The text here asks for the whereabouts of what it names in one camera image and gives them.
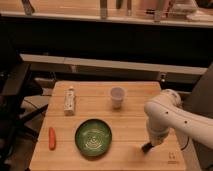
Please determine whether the green round plate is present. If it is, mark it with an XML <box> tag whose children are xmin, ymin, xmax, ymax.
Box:
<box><xmin>75</xmin><ymin>119</ymin><xmax>112</xmax><ymax>157</ymax></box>

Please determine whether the white plastic cup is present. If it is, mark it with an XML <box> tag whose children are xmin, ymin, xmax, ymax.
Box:
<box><xmin>110</xmin><ymin>87</ymin><xmax>125</xmax><ymax>109</ymax></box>

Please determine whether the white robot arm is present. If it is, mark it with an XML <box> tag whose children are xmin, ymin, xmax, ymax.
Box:
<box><xmin>144</xmin><ymin>89</ymin><xmax>213</xmax><ymax>149</ymax></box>

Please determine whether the orange carrot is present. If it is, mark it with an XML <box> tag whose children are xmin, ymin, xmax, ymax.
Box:
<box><xmin>49</xmin><ymin>127</ymin><xmax>56</xmax><ymax>150</ymax></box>

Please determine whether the white tube bottle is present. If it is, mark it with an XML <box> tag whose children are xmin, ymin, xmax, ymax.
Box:
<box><xmin>64</xmin><ymin>87</ymin><xmax>75</xmax><ymax>116</ymax></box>

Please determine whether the black cable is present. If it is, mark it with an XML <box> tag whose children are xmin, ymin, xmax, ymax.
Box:
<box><xmin>179</xmin><ymin>137</ymin><xmax>191</xmax><ymax>151</ymax></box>

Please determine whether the black eraser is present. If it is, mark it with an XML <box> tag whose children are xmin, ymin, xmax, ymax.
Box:
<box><xmin>142</xmin><ymin>142</ymin><xmax>153</xmax><ymax>153</ymax></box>

